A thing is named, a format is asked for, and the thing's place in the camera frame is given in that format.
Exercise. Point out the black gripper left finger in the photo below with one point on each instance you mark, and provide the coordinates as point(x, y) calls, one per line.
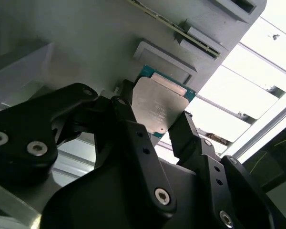
point(19, 126)

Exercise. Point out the CPU with silver top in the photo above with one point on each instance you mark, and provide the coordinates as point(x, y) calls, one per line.
point(157, 105)

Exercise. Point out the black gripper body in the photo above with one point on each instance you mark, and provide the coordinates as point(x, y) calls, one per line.
point(105, 205)

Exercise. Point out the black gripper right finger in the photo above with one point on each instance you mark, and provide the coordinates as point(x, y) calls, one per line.
point(209, 167)

